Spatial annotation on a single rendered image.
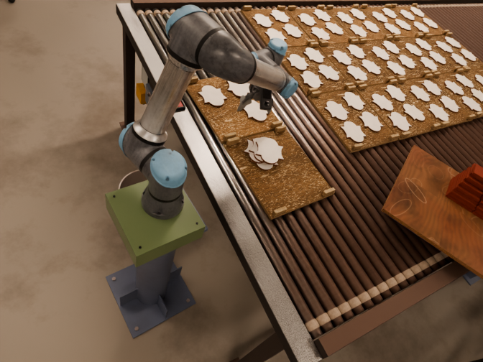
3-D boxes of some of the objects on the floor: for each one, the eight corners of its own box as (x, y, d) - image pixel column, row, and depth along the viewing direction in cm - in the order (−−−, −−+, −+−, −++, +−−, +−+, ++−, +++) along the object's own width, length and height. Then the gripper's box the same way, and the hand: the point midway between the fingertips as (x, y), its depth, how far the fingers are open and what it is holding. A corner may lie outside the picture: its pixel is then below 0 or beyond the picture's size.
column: (133, 338, 187) (134, 279, 119) (105, 277, 201) (92, 192, 134) (195, 303, 205) (227, 234, 138) (166, 249, 220) (182, 163, 153)
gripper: (285, 70, 151) (270, 104, 166) (241, 64, 145) (230, 100, 160) (290, 83, 146) (274, 117, 162) (245, 77, 140) (233, 114, 155)
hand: (253, 113), depth 159 cm, fingers open, 14 cm apart
